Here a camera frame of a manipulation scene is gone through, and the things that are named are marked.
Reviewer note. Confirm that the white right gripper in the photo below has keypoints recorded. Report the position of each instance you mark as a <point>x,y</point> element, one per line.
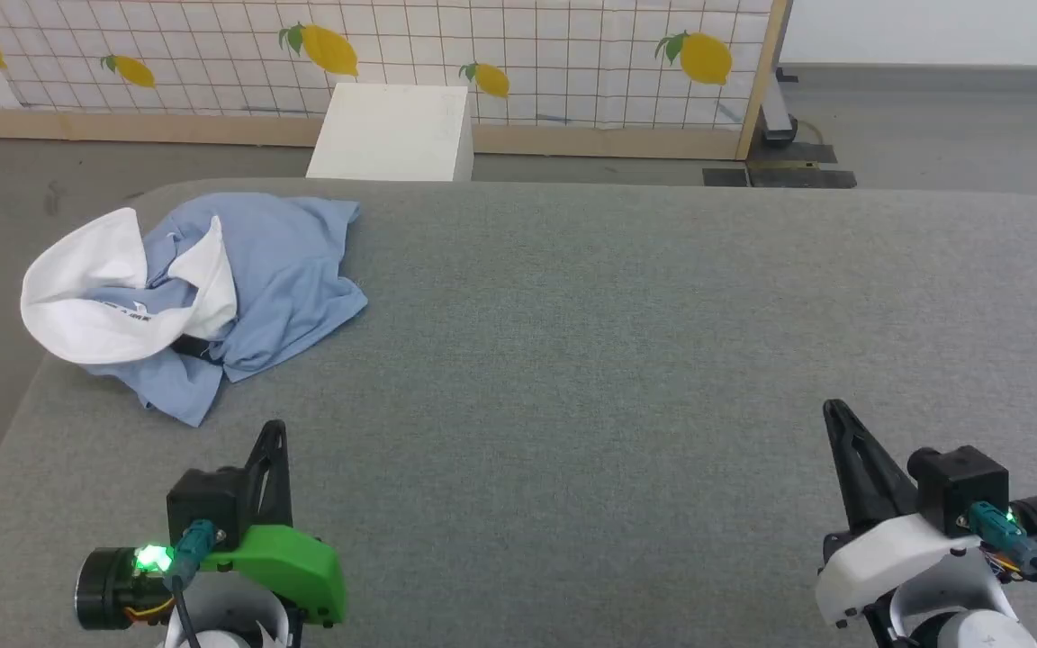
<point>897,558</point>

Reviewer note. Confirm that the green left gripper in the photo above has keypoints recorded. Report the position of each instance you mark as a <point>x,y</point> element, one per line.
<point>289,567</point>

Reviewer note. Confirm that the light blue white shirt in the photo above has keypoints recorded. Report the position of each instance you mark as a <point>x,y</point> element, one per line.
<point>275,279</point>

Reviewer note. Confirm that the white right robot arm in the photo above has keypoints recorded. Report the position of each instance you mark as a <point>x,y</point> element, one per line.
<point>960,616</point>

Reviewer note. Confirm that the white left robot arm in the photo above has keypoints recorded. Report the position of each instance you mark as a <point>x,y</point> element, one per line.
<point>230,625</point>

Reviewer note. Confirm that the black floor plate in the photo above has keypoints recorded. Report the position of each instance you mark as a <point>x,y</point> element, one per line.
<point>789,171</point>

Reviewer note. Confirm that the white box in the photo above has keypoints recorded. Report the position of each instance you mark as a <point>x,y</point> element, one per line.
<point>392,130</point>

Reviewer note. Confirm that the lemon print partition panel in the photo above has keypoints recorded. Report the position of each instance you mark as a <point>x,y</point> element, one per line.
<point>554,54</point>

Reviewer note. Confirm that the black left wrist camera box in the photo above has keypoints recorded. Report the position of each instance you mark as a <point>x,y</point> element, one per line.
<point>208,508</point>

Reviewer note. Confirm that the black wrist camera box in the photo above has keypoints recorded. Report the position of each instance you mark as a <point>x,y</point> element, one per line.
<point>960,486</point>
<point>208,508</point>

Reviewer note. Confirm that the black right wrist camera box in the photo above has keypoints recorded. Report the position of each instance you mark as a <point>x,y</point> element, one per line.
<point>960,486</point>

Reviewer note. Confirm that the grey metal stand post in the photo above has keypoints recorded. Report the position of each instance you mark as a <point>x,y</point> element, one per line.
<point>777,117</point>

